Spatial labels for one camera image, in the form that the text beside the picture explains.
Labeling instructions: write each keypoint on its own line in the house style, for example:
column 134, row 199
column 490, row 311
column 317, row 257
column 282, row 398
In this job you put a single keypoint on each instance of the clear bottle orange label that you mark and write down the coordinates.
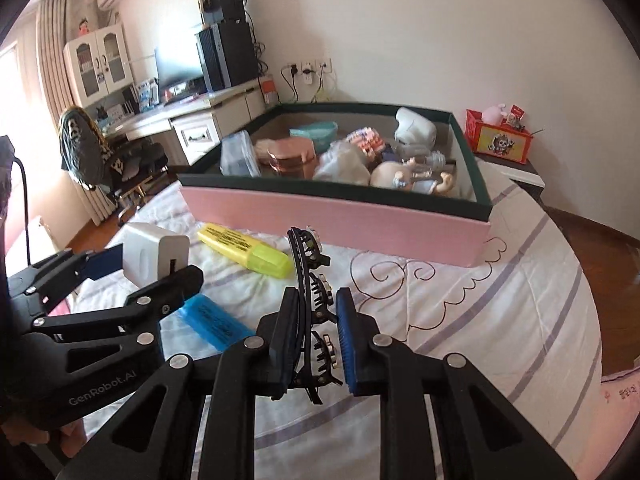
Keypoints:
column 270, row 91

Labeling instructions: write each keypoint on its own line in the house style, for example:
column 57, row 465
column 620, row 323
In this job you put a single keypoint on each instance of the small doll with blue dress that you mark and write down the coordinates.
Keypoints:
column 390, row 175

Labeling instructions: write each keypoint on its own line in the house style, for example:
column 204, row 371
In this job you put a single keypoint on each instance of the white desk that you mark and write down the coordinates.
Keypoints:
column 160, row 120

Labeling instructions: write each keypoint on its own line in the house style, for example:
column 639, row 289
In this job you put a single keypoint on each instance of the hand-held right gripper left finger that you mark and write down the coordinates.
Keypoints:
column 285, row 340

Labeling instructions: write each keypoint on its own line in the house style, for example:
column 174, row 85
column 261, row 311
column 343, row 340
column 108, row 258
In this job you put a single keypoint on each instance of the white charger block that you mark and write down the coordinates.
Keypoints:
column 150, row 252

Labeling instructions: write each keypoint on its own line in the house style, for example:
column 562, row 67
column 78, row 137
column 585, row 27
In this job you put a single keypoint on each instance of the white desk drawer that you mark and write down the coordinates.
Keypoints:
column 197, row 135

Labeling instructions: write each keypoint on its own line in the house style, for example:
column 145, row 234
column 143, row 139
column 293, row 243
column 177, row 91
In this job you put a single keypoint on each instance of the pink storage box green rim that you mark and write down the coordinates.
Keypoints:
column 325, row 220

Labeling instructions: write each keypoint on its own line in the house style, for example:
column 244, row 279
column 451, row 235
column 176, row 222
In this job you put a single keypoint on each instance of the clear plastic case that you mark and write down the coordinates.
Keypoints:
column 240, row 155

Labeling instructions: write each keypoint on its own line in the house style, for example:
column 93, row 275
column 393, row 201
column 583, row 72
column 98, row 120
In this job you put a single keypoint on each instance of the small figurine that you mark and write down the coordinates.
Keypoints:
column 85, row 26

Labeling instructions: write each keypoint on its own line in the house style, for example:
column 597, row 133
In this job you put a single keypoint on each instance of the beige curtain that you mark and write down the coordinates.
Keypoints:
column 55, row 60

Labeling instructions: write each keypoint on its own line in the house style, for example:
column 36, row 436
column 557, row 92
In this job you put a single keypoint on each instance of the white wall socket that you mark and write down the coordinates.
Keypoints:
column 290, row 70
column 308, row 71
column 326, row 65

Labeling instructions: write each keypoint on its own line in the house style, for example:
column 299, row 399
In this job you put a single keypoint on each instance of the white striped bed sheet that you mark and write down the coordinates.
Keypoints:
column 450, row 320

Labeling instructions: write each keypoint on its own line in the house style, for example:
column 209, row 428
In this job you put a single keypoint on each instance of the black computer monitor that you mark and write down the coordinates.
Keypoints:
column 177, row 67

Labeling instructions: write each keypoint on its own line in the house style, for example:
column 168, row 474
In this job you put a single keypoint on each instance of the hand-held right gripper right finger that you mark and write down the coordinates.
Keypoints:
column 348, row 345

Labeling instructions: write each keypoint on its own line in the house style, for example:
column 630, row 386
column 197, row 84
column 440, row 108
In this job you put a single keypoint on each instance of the black gemmed hair claw clip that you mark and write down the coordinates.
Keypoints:
column 320, row 287

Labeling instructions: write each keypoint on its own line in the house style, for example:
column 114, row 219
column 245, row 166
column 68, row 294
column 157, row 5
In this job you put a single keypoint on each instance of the white radiator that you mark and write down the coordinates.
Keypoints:
column 102, row 207

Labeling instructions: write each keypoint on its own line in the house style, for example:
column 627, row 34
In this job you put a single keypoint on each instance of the rose gold round tin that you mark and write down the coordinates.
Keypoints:
column 290, row 157

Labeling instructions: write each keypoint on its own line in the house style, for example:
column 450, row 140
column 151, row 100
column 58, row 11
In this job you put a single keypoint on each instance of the blue and white box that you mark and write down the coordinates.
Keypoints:
column 147, row 95

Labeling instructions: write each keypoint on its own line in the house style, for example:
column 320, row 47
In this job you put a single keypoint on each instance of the blue highlighter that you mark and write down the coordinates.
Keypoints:
column 215, row 322

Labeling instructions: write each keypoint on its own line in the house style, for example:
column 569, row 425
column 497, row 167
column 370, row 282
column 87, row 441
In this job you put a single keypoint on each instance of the white glass-door cabinet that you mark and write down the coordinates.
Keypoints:
column 90, row 67

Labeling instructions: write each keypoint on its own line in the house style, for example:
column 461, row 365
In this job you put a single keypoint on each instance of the black speaker box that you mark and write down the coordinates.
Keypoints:
column 225, row 7

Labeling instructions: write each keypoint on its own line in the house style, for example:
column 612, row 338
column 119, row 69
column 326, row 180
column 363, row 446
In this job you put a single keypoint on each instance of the pink printed blanket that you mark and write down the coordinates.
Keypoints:
column 620, row 390

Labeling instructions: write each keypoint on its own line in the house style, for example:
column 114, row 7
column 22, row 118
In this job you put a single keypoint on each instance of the yellow highlighter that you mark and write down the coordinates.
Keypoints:
column 240, row 247

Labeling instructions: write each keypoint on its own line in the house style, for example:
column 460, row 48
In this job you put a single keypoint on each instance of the teal plastic container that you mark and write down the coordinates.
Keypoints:
column 315, row 132

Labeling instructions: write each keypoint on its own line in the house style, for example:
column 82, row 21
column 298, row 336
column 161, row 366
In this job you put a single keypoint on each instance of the white plastic bottle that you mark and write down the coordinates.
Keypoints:
column 417, row 130

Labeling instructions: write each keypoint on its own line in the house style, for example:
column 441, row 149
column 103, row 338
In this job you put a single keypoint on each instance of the small red package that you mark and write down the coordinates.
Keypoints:
column 515, row 112

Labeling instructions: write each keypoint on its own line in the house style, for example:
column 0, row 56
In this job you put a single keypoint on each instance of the pink striped packet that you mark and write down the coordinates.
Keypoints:
column 365, row 140

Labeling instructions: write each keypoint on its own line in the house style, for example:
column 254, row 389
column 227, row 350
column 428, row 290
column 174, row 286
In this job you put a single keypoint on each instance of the crumpled clear plastic bag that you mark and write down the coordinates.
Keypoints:
column 342, row 162

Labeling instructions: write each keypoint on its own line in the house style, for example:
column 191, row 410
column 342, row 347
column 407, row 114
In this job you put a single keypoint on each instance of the black office chair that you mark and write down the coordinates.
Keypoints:
column 140, row 160

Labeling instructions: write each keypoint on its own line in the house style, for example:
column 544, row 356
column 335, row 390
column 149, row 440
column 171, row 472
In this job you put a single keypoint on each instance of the black and white low cabinet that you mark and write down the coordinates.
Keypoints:
column 520, row 172

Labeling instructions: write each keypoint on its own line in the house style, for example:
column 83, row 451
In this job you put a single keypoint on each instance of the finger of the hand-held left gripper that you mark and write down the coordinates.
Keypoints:
column 175, row 287
column 105, row 262

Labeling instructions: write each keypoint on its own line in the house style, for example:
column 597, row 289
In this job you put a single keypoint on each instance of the grey printed jacket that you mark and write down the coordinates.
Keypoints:
column 80, row 145

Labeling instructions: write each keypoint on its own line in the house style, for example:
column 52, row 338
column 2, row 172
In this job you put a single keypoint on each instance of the red printed box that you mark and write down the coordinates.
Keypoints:
column 500, row 145

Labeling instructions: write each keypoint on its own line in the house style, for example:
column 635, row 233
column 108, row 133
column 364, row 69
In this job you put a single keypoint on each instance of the pink plush toy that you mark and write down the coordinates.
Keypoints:
column 495, row 112

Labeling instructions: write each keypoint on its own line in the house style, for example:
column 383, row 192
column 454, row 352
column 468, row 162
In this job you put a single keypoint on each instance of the black computer tower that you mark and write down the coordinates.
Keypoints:
column 230, row 55

